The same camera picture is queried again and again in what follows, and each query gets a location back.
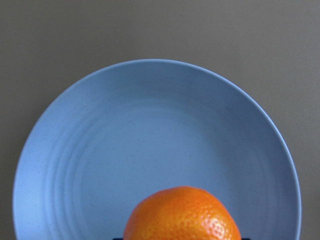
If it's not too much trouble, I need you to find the orange fruit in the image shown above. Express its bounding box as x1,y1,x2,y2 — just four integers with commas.
123,186,242,240

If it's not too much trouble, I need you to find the blue plate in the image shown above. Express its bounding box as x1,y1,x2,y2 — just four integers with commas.
12,59,302,240

